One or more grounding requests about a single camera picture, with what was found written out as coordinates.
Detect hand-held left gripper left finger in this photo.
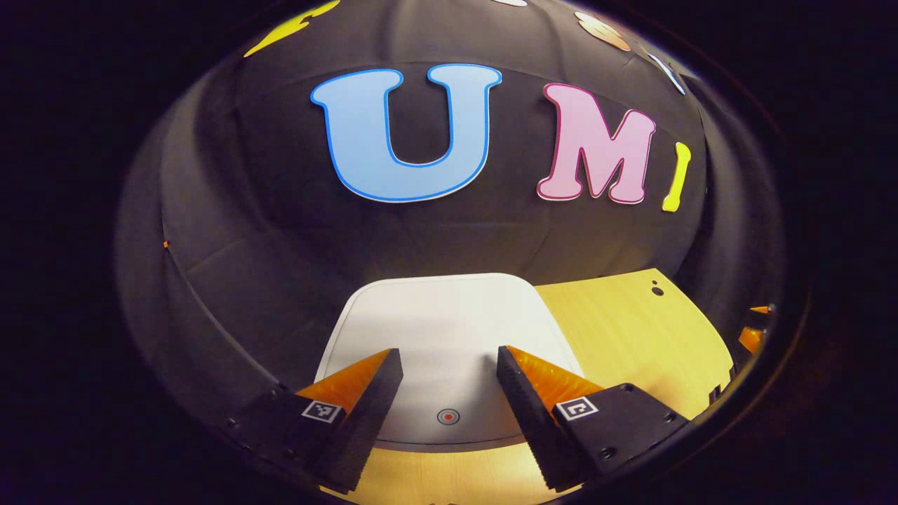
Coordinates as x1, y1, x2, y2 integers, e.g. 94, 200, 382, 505
226, 348, 405, 494

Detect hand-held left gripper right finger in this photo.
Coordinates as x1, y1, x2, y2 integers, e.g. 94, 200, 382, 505
496, 345, 692, 492

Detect white desktop garbage bin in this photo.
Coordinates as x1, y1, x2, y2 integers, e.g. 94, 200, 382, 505
314, 272, 584, 453

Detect wooden desktop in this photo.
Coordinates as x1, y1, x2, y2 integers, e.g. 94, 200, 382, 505
337, 268, 736, 505

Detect black backdrop cloth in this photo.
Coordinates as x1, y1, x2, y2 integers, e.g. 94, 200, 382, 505
116, 0, 786, 436

